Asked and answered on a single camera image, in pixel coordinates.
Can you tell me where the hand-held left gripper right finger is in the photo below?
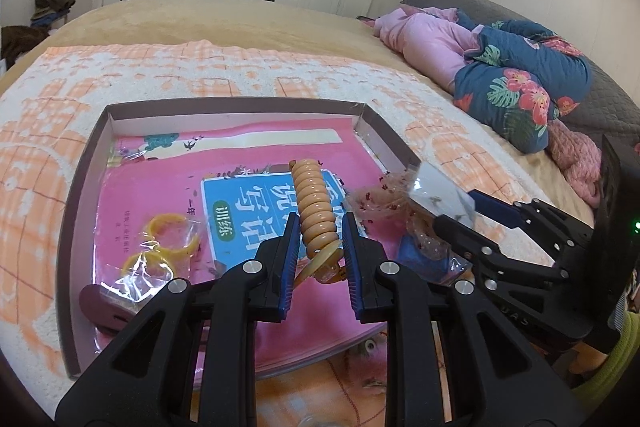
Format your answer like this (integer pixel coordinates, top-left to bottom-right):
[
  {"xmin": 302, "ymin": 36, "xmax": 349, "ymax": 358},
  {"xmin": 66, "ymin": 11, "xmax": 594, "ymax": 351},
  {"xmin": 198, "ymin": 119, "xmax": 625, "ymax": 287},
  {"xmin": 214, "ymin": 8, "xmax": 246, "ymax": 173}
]
[{"xmin": 341, "ymin": 212, "xmax": 586, "ymax": 427}]

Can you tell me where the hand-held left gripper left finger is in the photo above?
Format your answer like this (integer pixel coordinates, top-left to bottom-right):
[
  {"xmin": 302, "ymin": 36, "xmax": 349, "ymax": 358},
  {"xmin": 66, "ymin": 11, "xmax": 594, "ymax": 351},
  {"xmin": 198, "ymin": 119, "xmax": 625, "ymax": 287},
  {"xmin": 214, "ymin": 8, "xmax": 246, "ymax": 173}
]
[{"xmin": 55, "ymin": 212, "xmax": 301, "ymax": 427}]

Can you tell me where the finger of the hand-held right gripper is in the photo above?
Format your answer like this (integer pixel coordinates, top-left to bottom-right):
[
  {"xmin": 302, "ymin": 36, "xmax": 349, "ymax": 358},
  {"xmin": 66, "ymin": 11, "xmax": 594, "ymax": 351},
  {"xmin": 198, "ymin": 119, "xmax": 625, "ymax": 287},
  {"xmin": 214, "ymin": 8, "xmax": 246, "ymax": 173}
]
[
  {"xmin": 470, "ymin": 189, "xmax": 596, "ymax": 266},
  {"xmin": 432, "ymin": 214, "xmax": 566, "ymax": 289}
]

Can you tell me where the beige spiral hair tie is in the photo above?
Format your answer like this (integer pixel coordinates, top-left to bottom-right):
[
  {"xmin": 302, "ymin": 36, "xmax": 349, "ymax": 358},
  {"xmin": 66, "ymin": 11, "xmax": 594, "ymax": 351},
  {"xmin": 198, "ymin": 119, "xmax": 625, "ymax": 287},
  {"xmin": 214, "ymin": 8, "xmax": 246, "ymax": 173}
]
[{"xmin": 290, "ymin": 159, "xmax": 348, "ymax": 285}]

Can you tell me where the floral scrunchie clear packet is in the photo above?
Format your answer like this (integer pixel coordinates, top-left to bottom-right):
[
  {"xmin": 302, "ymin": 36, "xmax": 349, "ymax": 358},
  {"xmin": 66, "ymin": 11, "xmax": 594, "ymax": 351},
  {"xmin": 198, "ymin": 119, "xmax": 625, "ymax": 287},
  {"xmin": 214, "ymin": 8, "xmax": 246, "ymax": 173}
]
[{"xmin": 347, "ymin": 162, "xmax": 476, "ymax": 289}]

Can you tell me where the yellow hair rings clear packet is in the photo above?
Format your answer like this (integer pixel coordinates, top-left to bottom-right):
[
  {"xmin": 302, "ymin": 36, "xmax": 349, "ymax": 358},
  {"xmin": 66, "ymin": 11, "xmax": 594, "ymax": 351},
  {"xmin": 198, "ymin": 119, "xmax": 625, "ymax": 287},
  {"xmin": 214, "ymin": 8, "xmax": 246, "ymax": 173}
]
[{"xmin": 100, "ymin": 214, "xmax": 206, "ymax": 308}]

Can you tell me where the dark red hair clip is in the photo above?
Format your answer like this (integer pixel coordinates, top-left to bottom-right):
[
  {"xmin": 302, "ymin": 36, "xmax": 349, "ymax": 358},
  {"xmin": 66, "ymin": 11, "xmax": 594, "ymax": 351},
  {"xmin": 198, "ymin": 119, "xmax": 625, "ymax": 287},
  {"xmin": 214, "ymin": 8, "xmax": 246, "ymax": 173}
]
[{"xmin": 80, "ymin": 284, "xmax": 136, "ymax": 338}]

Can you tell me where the shallow grey cardboard box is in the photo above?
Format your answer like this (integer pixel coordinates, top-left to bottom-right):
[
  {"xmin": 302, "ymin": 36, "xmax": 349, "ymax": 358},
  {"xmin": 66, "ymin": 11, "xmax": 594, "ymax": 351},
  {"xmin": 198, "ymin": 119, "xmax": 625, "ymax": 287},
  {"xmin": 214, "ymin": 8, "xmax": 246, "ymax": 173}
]
[{"xmin": 62, "ymin": 97, "xmax": 426, "ymax": 380}]

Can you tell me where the person's right hand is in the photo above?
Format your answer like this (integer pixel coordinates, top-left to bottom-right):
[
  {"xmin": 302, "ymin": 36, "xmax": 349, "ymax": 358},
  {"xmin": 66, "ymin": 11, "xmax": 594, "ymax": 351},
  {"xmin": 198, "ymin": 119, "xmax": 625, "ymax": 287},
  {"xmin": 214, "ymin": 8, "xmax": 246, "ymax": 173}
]
[{"xmin": 567, "ymin": 339, "xmax": 611, "ymax": 376}]

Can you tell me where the pink knitted cloth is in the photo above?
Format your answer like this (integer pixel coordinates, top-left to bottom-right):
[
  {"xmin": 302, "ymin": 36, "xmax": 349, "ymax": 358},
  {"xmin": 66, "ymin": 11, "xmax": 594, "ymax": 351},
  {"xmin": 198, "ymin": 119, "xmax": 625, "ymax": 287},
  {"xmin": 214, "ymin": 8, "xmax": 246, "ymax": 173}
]
[{"xmin": 547, "ymin": 122, "xmax": 603, "ymax": 208}]

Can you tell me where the blue floral quilt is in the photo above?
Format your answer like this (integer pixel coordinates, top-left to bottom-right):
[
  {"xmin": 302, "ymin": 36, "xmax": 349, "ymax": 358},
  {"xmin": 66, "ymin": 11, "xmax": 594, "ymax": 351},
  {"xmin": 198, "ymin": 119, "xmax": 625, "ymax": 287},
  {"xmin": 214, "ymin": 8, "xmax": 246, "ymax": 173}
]
[{"xmin": 452, "ymin": 19, "xmax": 593, "ymax": 154}]

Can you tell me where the pink book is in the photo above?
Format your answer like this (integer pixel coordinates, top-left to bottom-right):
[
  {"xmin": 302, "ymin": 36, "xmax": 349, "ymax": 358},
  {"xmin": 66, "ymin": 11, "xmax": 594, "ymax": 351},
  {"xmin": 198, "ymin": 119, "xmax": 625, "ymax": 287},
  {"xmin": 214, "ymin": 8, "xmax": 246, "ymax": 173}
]
[{"xmin": 97, "ymin": 119, "xmax": 441, "ymax": 388}]

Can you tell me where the grey headboard cushion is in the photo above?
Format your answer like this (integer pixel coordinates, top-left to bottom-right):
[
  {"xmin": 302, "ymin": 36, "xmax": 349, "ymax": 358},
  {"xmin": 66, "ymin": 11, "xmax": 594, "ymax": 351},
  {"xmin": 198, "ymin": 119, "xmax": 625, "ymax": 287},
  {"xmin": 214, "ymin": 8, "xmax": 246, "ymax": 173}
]
[{"xmin": 402, "ymin": 0, "xmax": 640, "ymax": 142}]

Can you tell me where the pink clothing bundle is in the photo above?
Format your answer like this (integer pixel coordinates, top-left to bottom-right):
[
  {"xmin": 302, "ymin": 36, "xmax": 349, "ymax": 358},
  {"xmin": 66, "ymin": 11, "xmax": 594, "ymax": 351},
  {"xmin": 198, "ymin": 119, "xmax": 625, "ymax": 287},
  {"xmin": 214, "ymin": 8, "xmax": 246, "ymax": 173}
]
[{"xmin": 372, "ymin": 7, "xmax": 483, "ymax": 95}]

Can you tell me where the orange white checked blanket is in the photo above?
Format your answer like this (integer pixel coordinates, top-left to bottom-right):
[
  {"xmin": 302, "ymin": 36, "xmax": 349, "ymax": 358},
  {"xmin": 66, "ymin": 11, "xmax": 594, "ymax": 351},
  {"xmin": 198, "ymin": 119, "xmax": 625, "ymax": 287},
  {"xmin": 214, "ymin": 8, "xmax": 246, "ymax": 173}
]
[{"xmin": 0, "ymin": 39, "xmax": 596, "ymax": 427}]

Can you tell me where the dark brown cloth heap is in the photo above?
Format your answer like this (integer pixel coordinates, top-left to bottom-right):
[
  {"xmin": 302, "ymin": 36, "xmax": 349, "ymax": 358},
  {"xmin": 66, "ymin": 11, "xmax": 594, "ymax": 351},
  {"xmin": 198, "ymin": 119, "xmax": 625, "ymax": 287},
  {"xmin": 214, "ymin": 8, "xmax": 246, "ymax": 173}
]
[{"xmin": 0, "ymin": 26, "xmax": 51, "ymax": 64}]

